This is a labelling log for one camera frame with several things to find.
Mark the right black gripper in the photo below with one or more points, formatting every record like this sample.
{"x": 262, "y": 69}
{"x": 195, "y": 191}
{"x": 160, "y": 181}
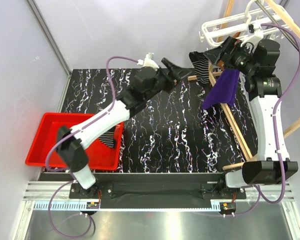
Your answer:
{"x": 233, "y": 47}

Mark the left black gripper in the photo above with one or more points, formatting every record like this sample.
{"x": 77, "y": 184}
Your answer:
{"x": 172, "y": 79}

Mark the black striped sock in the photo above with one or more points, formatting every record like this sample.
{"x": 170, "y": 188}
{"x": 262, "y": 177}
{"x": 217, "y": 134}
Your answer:
{"x": 201, "y": 67}
{"x": 108, "y": 138}

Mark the white clip hanger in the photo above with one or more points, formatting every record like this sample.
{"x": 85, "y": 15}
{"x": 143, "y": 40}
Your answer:
{"x": 214, "y": 32}

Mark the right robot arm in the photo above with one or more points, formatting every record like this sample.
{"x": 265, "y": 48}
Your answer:
{"x": 273, "y": 164}

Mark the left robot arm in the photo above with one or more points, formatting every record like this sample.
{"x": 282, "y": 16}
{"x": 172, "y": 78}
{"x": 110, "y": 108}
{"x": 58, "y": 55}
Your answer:
{"x": 73, "y": 142}

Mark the orange cloth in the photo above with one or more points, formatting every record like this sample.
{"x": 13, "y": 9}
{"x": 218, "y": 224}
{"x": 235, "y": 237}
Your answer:
{"x": 216, "y": 71}

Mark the purple cloth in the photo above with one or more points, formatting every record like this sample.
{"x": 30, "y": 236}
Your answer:
{"x": 224, "y": 90}

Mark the wooden drying rack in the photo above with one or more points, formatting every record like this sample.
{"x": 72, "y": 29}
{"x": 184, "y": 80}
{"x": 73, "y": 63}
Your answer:
{"x": 293, "y": 35}

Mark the red plastic tray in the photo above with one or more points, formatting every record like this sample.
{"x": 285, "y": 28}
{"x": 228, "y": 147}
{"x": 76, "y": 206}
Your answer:
{"x": 101, "y": 157}

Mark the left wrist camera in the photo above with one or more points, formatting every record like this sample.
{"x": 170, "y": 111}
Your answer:
{"x": 148, "y": 61}

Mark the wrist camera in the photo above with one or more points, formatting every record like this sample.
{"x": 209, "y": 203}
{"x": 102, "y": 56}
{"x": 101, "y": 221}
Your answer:
{"x": 148, "y": 61}
{"x": 255, "y": 34}

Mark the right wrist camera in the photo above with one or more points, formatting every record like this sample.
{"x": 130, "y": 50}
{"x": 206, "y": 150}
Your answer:
{"x": 255, "y": 34}

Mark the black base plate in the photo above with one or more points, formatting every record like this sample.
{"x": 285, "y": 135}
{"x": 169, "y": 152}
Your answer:
{"x": 160, "y": 191}

